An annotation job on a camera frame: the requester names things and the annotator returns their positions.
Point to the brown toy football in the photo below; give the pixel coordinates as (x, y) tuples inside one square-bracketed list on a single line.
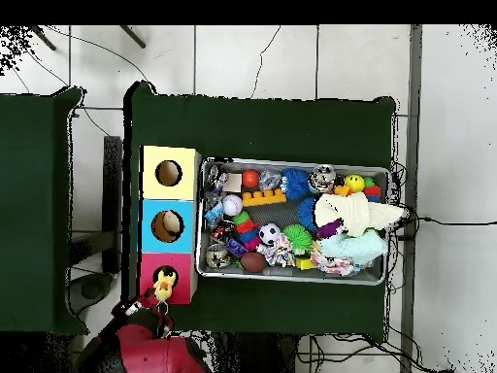
[(253, 262)]

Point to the mint green knitted cloth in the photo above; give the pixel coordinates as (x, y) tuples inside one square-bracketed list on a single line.
[(353, 246)]

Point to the black upright panel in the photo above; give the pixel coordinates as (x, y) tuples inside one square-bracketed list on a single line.
[(112, 194)]

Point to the cream knitted cloth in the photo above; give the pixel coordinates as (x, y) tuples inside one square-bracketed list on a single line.
[(357, 211)]

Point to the blue spiky toy with eyes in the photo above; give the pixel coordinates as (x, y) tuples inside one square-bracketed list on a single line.
[(294, 183)]

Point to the black stand leg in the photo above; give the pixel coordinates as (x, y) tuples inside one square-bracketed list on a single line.
[(132, 37), (42, 37)]

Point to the blue spiky ball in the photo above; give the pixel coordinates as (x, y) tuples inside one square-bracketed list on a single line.
[(306, 211)]

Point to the black and white soccer ball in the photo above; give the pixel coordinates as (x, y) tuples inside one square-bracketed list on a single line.
[(269, 234)]

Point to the long orange building brick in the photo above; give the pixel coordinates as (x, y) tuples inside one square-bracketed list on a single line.
[(264, 198)]

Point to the dark green tablecloth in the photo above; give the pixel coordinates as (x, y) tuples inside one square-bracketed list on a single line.
[(252, 128), (39, 233)]

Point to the bright green spiky ball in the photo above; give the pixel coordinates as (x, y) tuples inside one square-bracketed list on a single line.
[(297, 237)]

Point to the yellow ball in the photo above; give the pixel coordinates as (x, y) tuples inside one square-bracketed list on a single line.
[(354, 182)]

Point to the yellow duck plush toy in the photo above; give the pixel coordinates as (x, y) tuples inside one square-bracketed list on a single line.
[(165, 285)]

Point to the white baseball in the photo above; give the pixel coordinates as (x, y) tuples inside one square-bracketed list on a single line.
[(232, 204)]

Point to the orange ball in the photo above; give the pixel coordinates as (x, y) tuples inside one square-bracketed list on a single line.
[(250, 178)]

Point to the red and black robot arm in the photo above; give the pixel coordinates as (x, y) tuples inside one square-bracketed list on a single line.
[(155, 353)]

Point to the wooden box with three holes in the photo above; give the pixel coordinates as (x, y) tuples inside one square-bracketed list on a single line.
[(151, 186)]

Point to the grey stand base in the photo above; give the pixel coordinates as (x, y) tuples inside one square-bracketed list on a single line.
[(93, 289)]

